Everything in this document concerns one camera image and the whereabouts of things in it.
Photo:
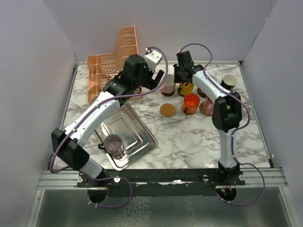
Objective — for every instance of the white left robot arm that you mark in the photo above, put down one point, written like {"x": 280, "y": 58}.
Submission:
{"x": 68, "y": 143}

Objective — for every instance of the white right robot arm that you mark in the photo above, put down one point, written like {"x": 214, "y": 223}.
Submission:
{"x": 226, "y": 116}

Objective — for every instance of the pink maroon mug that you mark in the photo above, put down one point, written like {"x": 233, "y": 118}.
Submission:
{"x": 208, "y": 106}

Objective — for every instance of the dark walnut coaster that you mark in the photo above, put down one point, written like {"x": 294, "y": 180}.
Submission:
{"x": 168, "y": 94}

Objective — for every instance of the yellow black mug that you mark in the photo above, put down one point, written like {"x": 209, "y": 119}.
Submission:
{"x": 185, "y": 89}

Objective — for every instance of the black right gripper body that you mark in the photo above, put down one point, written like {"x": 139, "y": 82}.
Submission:
{"x": 177, "y": 74}

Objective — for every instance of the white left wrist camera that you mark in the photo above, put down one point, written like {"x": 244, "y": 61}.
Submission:
{"x": 152, "y": 58}

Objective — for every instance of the orange metallic cup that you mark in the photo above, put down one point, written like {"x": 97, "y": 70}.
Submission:
{"x": 190, "y": 104}

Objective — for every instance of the light beech wooden coaster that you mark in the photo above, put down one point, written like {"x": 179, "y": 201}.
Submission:
{"x": 167, "y": 110}

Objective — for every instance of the silver metal tray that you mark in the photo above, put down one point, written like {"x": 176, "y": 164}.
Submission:
{"x": 137, "y": 138}

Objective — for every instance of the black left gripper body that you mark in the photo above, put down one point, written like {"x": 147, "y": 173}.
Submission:
{"x": 146, "y": 81}

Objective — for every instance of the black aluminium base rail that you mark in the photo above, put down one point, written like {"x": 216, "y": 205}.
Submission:
{"x": 161, "y": 182}

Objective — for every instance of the brown ringed wooden saucer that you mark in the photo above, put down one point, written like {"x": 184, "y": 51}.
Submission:
{"x": 201, "y": 93}

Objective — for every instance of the woven rattan coaster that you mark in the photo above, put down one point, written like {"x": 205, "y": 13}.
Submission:
{"x": 202, "y": 111}

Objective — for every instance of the peach plastic file organizer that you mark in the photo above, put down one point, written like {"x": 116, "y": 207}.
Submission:
{"x": 104, "y": 67}

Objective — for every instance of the white pink mug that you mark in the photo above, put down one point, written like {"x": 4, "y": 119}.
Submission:
{"x": 168, "y": 85}

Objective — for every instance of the purple glass cup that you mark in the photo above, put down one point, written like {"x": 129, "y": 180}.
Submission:
{"x": 113, "y": 145}

